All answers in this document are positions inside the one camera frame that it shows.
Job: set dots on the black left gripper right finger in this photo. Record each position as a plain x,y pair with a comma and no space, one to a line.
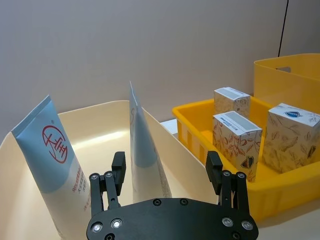
231,190

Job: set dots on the cream plastic tub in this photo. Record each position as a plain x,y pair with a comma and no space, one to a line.
100,130

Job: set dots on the shallow yellow plastic bin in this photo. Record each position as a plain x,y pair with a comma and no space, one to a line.
275,195

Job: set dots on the blue white tube red logo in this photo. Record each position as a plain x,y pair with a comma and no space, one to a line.
50,160

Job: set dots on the tall yellow plastic bin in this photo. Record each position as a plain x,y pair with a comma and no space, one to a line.
275,85

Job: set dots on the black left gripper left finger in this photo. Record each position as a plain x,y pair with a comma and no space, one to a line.
115,182

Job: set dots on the white box red leaf print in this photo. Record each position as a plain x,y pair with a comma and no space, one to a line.
235,147

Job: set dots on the white box blue emblem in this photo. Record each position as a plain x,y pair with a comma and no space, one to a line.
287,140

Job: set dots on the small white leaf-print box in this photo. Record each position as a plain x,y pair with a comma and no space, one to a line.
231,102

